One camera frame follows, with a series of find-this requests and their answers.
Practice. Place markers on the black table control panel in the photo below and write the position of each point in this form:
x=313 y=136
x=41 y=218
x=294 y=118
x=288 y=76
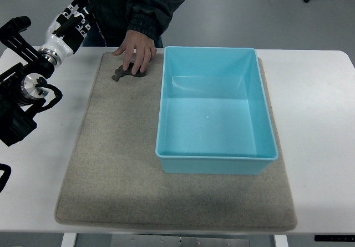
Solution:
x=335 y=238

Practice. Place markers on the beige felt mat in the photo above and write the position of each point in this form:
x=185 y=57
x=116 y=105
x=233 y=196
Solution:
x=115 y=179

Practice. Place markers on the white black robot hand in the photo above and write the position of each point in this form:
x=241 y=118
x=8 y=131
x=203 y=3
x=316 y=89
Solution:
x=66 y=33

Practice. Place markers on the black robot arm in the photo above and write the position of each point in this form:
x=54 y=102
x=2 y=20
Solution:
x=25 y=91

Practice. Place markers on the person's bare hand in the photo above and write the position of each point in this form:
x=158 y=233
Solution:
x=140 y=45

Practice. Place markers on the blue plastic box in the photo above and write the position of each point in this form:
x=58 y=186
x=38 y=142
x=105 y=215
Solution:
x=214 y=116

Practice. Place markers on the person's dark jacket torso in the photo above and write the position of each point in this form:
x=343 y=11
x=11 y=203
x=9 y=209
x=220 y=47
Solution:
x=110 y=22

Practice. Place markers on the metal table frame bracket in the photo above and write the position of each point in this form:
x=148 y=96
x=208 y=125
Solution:
x=164 y=240

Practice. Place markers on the brown hippo toy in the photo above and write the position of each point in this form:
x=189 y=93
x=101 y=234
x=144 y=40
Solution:
x=120 y=72

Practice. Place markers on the dark jacket sleeve forearm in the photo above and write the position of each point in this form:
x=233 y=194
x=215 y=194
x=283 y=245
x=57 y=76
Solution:
x=150 y=17

